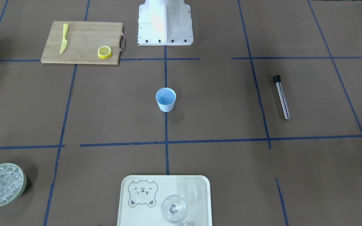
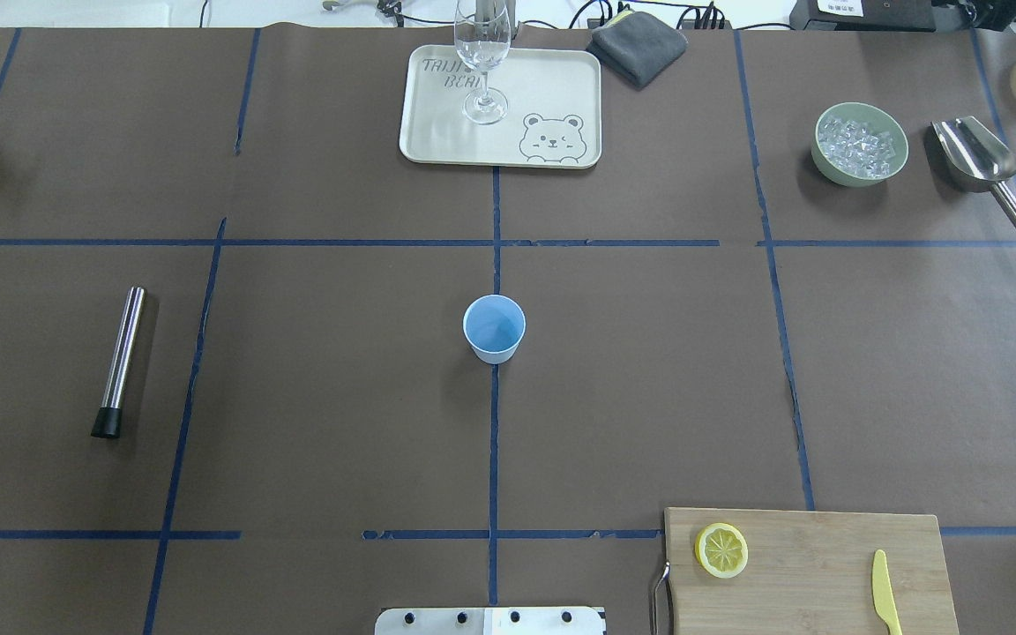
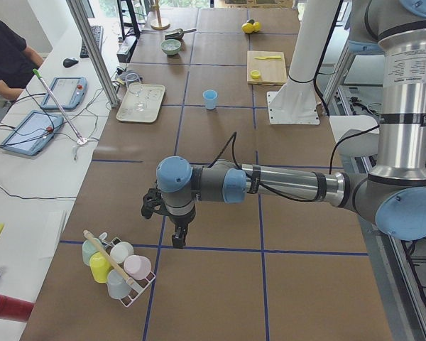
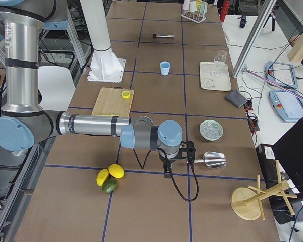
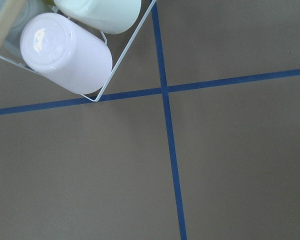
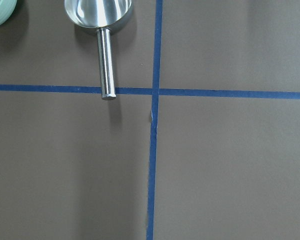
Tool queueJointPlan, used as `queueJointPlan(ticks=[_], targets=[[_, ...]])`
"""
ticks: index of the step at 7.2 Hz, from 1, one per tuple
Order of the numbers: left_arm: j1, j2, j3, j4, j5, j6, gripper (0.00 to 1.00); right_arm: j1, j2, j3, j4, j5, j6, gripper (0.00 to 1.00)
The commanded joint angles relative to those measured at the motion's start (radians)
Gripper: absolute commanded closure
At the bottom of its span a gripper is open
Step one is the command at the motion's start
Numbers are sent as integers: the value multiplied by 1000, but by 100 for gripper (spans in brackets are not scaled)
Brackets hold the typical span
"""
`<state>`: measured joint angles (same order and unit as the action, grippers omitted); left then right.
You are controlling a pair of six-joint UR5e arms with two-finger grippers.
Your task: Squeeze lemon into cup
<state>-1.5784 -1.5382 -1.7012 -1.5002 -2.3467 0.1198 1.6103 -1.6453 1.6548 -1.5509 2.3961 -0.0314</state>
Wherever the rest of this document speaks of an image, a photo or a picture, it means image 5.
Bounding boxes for wooden rack handle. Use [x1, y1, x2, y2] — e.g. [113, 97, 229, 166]
[0, 0, 27, 48]

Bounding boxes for white wire cup rack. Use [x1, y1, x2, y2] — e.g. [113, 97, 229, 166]
[0, 0, 156, 103]

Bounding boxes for pink upturned cup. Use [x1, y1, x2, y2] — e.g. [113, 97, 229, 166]
[20, 13, 113, 95]

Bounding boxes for pale green upturned cup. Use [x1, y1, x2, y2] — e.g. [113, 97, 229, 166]
[54, 0, 142, 35]

